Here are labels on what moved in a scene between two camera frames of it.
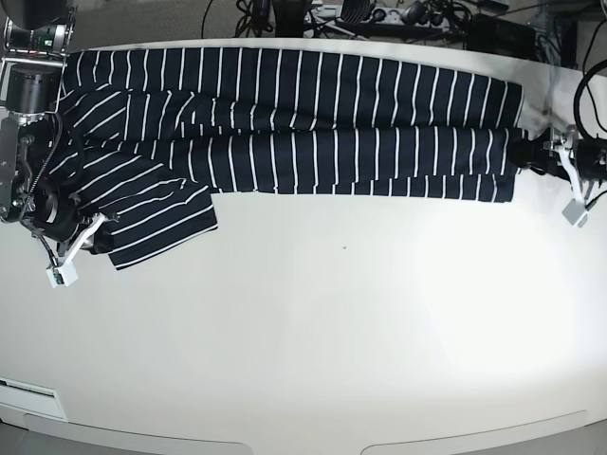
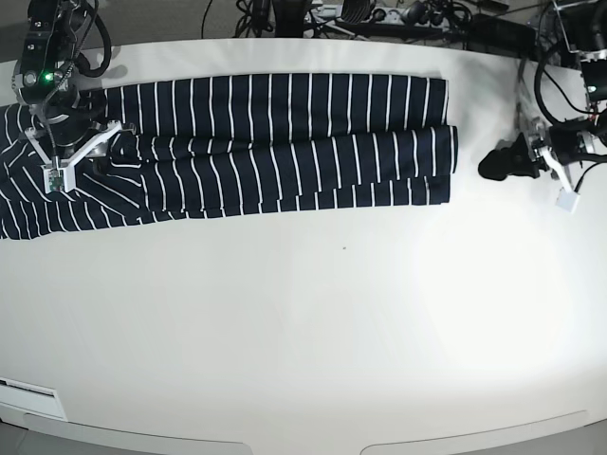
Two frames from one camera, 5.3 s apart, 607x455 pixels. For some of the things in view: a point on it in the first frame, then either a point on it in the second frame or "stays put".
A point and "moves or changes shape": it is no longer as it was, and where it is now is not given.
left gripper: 54,213 -> 69,115
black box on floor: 494,34 stays put
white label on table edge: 34,399 stays put
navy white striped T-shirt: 148,134 moves or changes shape
